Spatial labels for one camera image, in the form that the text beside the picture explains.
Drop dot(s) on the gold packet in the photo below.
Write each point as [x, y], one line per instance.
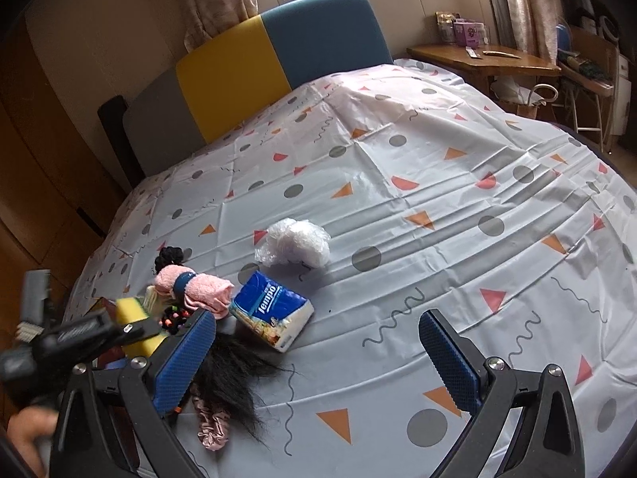
[445, 27]

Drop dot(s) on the rolled pink towel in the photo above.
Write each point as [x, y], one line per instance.
[209, 291]

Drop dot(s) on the person's left hand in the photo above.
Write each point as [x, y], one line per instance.
[27, 433]

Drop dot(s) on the cream cloth gloves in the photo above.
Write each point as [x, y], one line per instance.
[152, 301]

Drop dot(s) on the clear plastic bag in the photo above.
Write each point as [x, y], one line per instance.
[298, 241]

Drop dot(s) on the wooden comb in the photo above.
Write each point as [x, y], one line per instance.
[500, 54]

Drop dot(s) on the wooden wardrobe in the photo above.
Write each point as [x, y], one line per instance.
[45, 159]

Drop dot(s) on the purple box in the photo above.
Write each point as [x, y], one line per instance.
[469, 34]

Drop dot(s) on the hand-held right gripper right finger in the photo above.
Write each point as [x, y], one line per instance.
[448, 358]

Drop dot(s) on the wooden desk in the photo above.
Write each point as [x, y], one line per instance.
[522, 63]

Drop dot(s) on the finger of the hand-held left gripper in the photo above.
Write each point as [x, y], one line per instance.
[144, 329]

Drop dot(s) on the black headboard side panel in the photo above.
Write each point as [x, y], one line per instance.
[113, 134]

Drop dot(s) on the white plastic bag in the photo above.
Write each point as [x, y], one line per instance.
[507, 90]

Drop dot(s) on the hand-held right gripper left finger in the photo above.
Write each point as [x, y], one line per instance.
[184, 363]

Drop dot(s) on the grey yellow blue headboard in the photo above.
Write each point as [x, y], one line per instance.
[308, 40]

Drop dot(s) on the blue tissue pack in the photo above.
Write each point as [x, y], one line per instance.
[271, 311]

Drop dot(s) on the black hair scrunchie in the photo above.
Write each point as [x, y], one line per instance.
[171, 258]

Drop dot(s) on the grey remote control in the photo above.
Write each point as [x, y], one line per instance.
[472, 53]

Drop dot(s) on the black hair wig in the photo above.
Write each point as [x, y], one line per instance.
[234, 373]

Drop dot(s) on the patterned beige curtain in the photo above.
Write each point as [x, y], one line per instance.
[522, 5]
[219, 0]

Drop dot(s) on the printed bed sheet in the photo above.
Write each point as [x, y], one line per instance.
[398, 259]

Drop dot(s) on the yellow sponge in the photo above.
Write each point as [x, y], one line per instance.
[132, 311]

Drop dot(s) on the pink satin scrunchie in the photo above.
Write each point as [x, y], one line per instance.
[211, 430]

